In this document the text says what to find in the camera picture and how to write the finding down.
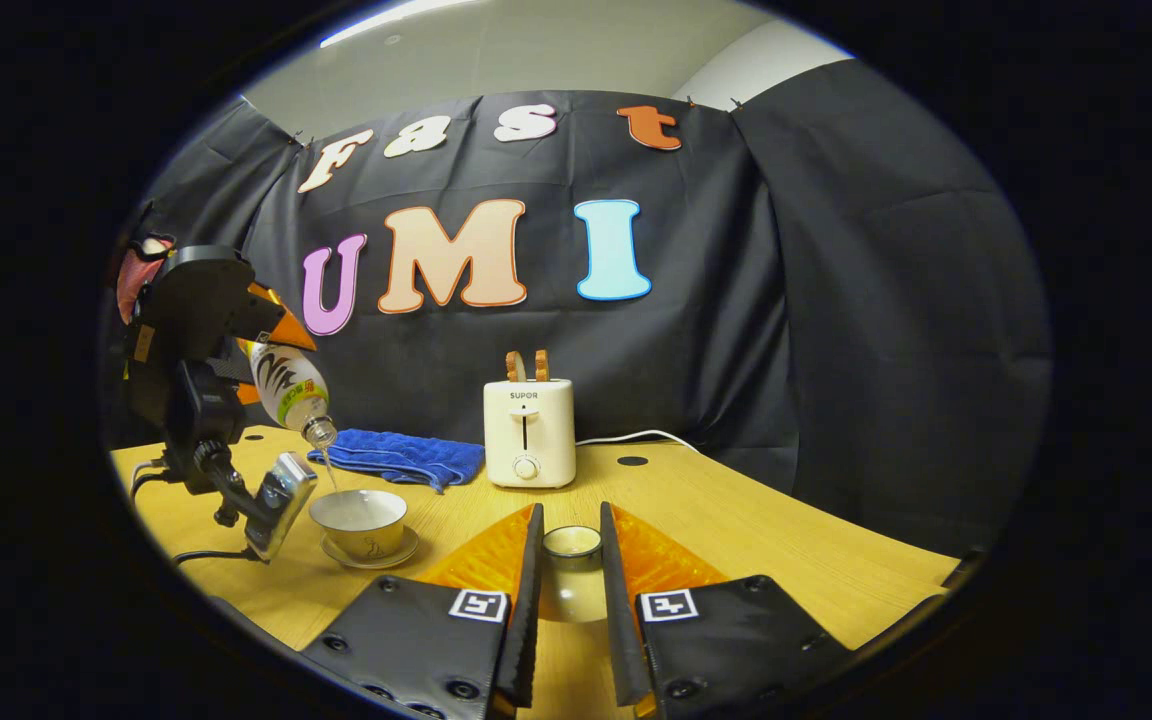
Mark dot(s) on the white teacup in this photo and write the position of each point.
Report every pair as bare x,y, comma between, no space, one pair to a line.
361,525

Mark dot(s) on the clear water bottle white label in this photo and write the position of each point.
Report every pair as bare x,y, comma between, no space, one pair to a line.
288,390

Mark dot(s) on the black backdrop cloth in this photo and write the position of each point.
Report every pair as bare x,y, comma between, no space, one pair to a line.
836,300

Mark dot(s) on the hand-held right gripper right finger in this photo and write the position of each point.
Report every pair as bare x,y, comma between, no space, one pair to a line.
618,620

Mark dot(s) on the white toaster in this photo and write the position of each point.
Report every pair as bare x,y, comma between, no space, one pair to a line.
529,435

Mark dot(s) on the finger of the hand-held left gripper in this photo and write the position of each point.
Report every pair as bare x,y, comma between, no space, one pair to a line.
247,393
196,300

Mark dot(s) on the white saucer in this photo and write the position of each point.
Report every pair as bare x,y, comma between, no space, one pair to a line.
401,555

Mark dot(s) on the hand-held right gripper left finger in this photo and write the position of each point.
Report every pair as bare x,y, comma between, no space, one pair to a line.
526,620

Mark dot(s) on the white teacup lid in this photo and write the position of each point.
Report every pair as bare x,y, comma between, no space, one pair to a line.
572,575

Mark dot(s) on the toast bread slice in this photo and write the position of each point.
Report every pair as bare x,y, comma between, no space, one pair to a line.
542,365
516,366

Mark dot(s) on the blue towel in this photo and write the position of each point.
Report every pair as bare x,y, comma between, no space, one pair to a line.
396,455

